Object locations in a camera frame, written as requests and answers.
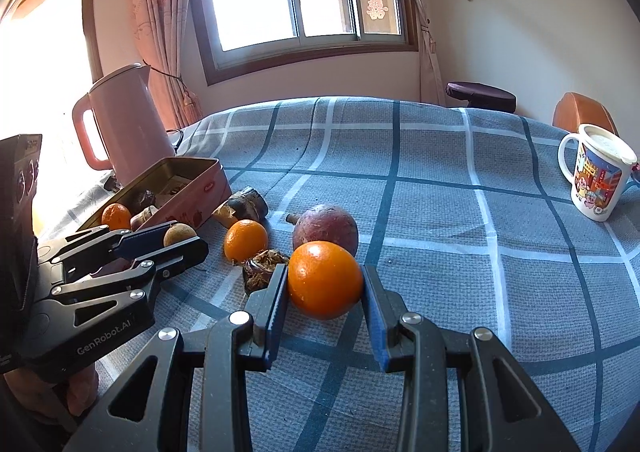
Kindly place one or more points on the purple beetroot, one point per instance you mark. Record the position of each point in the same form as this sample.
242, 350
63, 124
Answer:
325, 222

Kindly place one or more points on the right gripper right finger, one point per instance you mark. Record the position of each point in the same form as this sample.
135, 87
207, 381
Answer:
465, 385

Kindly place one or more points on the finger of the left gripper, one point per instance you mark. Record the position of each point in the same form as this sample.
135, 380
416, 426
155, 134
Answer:
130, 274
85, 252

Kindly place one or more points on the left human hand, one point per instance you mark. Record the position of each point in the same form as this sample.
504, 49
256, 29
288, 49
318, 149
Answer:
24, 391

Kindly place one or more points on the pink metal tin box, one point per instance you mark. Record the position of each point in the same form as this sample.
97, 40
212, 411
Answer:
185, 189

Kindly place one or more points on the purple round stool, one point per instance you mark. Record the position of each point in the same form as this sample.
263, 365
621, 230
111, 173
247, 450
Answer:
482, 96

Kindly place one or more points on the brown framed window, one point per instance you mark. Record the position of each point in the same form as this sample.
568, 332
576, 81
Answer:
237, 37

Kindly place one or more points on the large orange mandarin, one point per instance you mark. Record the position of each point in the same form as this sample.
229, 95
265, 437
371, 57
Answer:
116, 216

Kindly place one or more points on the tan longan fruit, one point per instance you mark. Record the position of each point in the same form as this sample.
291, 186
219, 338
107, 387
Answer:
177, 233

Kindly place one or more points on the blue plaid tablecloth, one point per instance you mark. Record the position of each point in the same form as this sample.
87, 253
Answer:
464, 213

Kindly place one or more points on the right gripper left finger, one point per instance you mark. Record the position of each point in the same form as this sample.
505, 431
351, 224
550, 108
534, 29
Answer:
187, 391

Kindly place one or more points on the pink electric kettle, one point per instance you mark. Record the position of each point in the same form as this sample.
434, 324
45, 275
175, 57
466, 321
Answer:
131, 132

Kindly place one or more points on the white printed mug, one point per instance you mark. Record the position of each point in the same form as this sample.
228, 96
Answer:
598, 165

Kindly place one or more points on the orange leather chair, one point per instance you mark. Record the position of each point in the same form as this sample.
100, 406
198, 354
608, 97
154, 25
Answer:
575, 109

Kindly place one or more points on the pink curtain left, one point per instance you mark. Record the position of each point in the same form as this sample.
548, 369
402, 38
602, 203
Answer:
159, 28

